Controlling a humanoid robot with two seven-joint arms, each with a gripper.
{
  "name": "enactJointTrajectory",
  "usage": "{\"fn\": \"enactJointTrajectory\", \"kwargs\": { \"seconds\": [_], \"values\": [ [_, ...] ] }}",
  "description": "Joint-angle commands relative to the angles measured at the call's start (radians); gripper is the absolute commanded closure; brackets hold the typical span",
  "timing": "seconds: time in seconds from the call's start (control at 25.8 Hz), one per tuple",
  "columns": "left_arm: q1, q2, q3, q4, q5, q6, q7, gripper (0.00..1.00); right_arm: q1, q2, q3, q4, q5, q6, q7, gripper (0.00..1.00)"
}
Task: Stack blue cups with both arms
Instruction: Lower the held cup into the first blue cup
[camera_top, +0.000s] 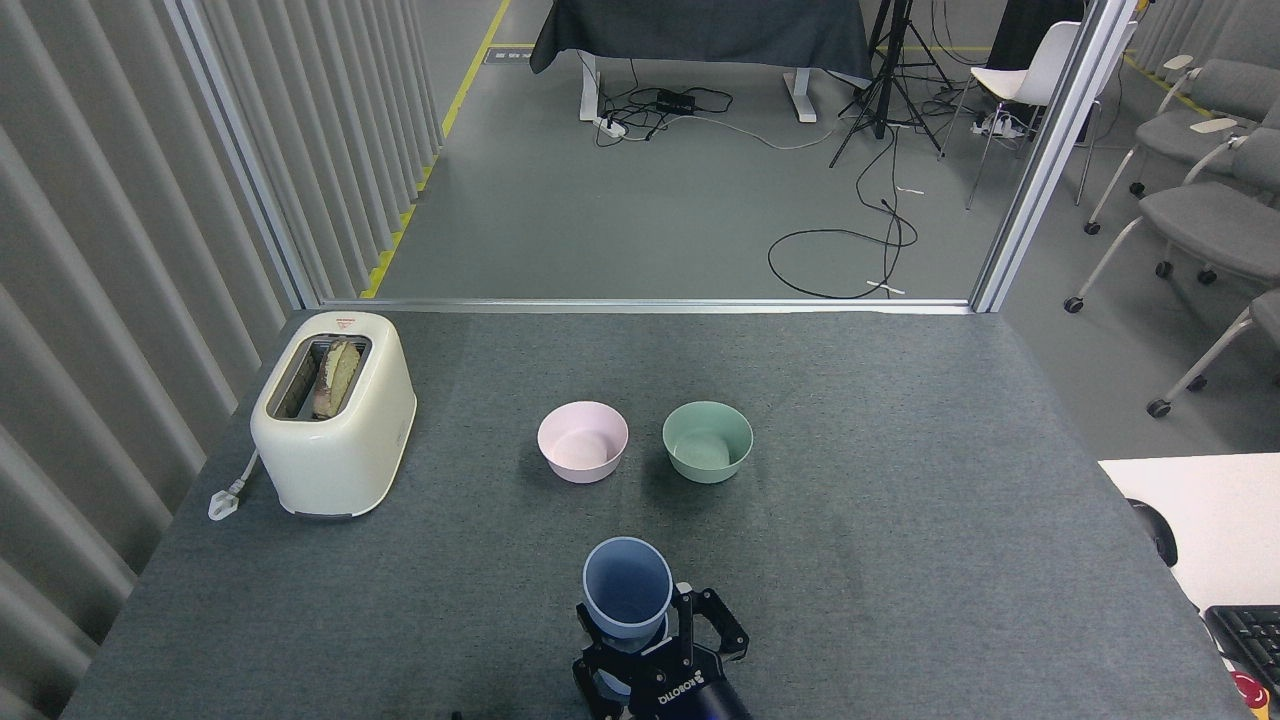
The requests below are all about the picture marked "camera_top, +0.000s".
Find green plastic bowl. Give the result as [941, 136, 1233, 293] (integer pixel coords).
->
[662, 401, 754, 485]

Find black keyboard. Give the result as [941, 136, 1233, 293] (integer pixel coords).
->
[1203, 605, 1280, 698]

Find black computer mouse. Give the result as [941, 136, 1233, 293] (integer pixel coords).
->
[1128, 498, 1179, 568]

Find dark grey tablecloth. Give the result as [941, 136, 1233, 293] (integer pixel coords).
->
[529, 0, 874, 81]

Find silver aluminium rail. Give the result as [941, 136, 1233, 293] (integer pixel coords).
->
[318, 297, 973, 316]

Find grey wheeled office chair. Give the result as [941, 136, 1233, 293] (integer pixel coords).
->
[1085, 55, 1280, 236]
[1063, 118, 1280, 314]
[1147, 290, 1280, 419]

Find white desk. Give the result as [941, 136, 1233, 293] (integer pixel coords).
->
[1098, 453, 1280, 613]

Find black tripod stand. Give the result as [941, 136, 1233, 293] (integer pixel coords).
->
[829, 0, 956, 169]

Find pink plastic bowl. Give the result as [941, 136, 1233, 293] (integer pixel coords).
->
[537, 401, 630, 485]

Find white plastic chair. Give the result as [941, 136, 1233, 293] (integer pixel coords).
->
[940, 20, 1141, 211]

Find silver aluminium post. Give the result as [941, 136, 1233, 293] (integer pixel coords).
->
[970, 0, 1141, 314]
[165, 0, 321, 309]

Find black fabric object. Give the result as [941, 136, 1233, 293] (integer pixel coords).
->
[985, 0, 1086, 71]

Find long black floor cable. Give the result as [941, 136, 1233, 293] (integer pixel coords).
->
[768, 120, 918, 300]

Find white floor cable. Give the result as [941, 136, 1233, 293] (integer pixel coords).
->
[690, 112, 846, 152]

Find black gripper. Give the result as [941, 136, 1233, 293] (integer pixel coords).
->
[572, 583, 754, 720]

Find cream white toaster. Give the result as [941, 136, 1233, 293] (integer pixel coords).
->
[250, 311, 417, 520]

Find white toaster power cord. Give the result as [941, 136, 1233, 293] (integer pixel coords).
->
[208, 450, 261, 522]

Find black tangled cables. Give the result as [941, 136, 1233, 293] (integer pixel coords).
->
[597, 60, 736, 146]

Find toast slice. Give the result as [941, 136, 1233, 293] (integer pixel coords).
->
[312, 340, 361, 419]

